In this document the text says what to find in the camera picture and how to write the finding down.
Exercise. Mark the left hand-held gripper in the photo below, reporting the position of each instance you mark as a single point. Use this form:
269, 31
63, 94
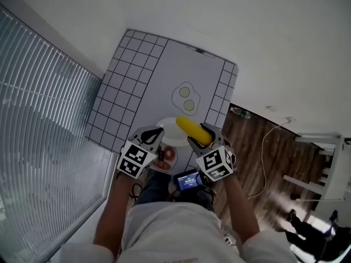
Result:
134, 157

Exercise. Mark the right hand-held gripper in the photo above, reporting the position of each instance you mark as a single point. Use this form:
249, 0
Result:
216, 162

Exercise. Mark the grey window blind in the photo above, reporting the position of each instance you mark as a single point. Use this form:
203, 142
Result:
41, 136

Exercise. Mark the person's legs in jeans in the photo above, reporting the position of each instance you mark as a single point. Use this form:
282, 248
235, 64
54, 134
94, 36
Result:
156, 186

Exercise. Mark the person's white shirt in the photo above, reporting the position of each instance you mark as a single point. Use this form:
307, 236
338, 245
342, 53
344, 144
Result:
170, 234

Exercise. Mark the clear plastic bottle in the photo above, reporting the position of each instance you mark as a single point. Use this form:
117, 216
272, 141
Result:
241, 112

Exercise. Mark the white round plate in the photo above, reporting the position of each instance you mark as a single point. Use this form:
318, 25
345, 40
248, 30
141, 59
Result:
171, 134

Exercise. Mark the white metal shelf rack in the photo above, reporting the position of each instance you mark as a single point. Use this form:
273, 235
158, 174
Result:
333, 171

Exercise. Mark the person's left forearm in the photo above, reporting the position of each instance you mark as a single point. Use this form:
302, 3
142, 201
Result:
115, 210

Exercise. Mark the white grid-print table mat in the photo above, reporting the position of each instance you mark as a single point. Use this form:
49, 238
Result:
131, 86

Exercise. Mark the yellow corn cob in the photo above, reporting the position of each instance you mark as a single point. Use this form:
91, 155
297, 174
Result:
193, 130

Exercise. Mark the black device with screen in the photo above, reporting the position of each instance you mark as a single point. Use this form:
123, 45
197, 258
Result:
187, 181

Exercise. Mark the person's right forearm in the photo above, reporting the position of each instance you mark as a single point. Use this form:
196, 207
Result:
240, 207

